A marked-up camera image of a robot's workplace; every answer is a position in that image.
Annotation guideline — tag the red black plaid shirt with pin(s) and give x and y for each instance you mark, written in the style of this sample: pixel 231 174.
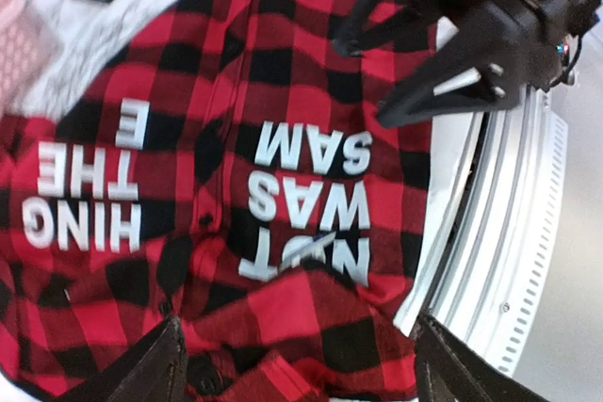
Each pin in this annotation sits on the red black plaid shirt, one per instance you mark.
pixel 222 137

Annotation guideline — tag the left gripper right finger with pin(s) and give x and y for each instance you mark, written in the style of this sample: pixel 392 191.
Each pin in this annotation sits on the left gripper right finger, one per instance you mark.
pixel 448 370

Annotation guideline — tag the pink plastic basket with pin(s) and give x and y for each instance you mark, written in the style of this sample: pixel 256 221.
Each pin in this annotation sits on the pink plastic basket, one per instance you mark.
pixel 27 48

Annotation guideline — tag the aluminium front rail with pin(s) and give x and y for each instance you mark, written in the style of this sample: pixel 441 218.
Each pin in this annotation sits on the aluminium front rail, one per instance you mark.
pixel 493 212

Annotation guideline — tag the blue round badge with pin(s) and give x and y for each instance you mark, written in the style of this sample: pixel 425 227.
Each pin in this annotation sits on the blue round badge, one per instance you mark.
pixel 314 249

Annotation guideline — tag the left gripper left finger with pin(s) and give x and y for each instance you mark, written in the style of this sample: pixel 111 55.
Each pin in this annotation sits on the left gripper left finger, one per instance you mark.
pixel 154 369

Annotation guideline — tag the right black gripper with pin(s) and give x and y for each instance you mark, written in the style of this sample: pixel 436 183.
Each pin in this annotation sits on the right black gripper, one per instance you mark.
pixel 500 46

